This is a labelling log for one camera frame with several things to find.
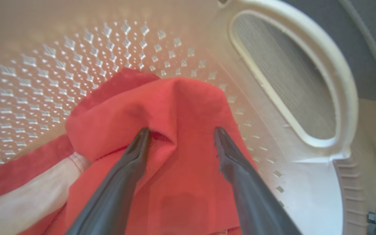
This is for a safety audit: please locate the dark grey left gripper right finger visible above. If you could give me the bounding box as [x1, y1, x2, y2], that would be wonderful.
[213, 127, 303, 235]

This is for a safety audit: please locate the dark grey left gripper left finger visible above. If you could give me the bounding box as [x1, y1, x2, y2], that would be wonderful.
[65, 127, 151, 235]

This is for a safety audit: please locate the red and white garment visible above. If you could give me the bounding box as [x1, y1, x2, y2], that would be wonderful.
[0, 68, 260, 235]

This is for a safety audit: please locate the white perforated plastic laundry basket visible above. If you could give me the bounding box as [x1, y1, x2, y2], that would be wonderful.
[0, 0, 368, 235]

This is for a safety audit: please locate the grey sofa cushion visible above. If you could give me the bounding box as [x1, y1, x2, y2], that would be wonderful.
[283, 0, 376, 102]

